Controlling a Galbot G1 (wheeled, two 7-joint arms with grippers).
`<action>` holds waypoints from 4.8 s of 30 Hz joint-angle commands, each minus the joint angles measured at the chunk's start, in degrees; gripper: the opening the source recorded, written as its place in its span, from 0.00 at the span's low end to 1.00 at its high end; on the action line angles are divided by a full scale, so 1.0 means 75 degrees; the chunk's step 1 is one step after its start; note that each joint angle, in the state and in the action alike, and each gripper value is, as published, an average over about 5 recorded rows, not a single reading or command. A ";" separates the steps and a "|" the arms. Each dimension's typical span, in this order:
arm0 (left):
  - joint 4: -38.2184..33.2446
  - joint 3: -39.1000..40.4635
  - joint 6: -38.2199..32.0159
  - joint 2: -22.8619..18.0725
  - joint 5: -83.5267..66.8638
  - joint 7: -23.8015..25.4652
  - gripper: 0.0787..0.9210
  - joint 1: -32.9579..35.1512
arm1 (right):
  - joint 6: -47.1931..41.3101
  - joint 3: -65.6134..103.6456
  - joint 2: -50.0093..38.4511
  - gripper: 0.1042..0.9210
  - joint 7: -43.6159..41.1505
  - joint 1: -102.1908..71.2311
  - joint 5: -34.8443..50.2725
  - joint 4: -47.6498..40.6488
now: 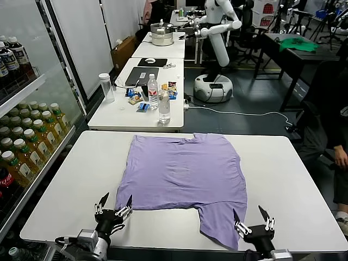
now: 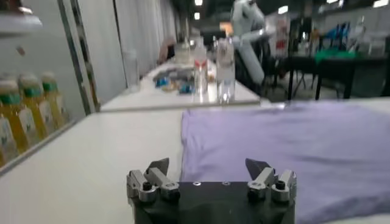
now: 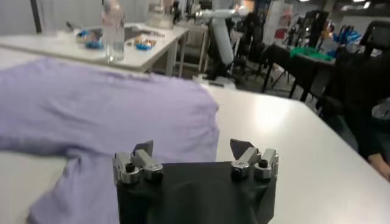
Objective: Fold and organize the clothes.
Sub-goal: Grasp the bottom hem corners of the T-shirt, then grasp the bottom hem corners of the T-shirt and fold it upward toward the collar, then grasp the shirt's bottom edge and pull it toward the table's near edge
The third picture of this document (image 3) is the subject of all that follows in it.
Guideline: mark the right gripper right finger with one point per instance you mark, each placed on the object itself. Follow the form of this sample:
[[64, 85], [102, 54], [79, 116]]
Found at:
[[262, 165]]

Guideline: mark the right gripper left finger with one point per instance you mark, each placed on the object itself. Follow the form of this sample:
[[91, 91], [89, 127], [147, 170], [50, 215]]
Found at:
[[137, 165]]

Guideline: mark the purple t-shirt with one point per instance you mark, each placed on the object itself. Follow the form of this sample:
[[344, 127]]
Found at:
[[91, 115]]

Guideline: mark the white humanoid robot arm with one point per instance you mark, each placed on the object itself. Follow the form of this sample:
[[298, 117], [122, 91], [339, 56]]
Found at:
[[219, 12]]

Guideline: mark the bare bystander hand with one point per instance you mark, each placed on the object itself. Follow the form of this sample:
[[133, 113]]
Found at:
[[381, 165]]

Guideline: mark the black work table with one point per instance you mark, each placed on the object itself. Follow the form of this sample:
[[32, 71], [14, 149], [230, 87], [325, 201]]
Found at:
[[298, 65]]

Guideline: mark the long white side table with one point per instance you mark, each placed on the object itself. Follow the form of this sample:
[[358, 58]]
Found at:
[[146, 58]]

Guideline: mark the blue snack packet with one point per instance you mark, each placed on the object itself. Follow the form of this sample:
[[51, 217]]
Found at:
[[91, 41], [144, 45]]

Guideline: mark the green cloth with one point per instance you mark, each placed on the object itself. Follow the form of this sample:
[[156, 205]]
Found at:
[[307, 52]]

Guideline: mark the large black office chair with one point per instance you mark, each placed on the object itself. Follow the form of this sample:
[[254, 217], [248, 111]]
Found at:
[[359, 85]]

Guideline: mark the black office chair with armrests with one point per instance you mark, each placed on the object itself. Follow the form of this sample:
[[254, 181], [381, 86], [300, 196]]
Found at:
[[253, 39]]

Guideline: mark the white humanoid robot body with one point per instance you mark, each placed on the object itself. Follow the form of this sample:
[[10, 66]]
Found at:
[[224, 42]]

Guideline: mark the clear bottle with white lid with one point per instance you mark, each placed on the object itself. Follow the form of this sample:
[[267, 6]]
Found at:
[[113, 33]]

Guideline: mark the blue robot equipment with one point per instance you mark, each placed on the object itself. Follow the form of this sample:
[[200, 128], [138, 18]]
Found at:
[[345, 36]]

